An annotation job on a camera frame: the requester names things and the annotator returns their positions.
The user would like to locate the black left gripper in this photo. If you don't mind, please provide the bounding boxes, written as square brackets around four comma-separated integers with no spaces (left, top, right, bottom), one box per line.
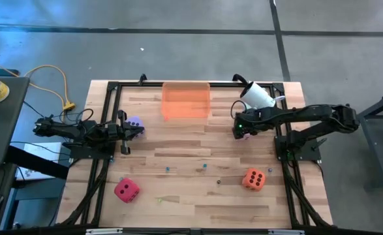
[108,110,146,155]

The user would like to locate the large purple foam die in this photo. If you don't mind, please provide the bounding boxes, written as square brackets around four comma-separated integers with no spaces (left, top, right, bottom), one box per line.
[125,116,146,140]

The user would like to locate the large orange foam die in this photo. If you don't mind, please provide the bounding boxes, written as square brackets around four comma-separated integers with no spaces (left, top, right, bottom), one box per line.
[241,167,266,192]

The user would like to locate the large red foam die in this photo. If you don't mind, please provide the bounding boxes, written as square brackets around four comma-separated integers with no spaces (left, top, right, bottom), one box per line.
[114,177,141,204]

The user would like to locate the orange translucent plastic bin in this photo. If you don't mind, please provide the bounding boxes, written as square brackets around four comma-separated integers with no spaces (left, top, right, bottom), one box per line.
[161,82,211,121]

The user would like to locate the white cardboard box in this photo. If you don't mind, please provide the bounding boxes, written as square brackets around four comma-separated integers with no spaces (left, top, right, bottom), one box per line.
[14,142,63,181]

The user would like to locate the black diagonal beam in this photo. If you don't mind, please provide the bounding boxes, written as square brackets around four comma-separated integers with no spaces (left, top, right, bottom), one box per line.
[7,145,70,180]

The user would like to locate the dark grey desk top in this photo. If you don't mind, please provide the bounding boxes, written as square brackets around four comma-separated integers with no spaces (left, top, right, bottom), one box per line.
[0,76,31,168]

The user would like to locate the black metal side table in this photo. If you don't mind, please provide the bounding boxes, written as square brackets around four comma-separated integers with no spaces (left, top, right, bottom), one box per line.
[356,91,383,192]

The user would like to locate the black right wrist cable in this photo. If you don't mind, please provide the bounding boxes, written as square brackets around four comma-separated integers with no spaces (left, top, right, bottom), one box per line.
[230,100,248,120]

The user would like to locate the white cylindrical camera on stand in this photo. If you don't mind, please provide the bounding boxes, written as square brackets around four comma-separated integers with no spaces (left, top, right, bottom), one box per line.
[239,81,287,111]

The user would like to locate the black camera cable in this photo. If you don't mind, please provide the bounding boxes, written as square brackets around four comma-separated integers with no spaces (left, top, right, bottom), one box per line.
[232,73,250,87]

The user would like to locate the yellow extension cable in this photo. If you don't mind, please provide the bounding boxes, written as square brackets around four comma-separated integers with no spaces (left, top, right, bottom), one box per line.
[0,55,77,112]

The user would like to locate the silver mounting bracket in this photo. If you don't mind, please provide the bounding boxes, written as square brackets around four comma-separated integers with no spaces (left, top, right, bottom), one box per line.
[268,229,305,235]
[85,228,123,235]

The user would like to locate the black floor cables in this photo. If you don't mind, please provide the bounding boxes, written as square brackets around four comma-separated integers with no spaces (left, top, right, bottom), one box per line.
[10,100,95,155]

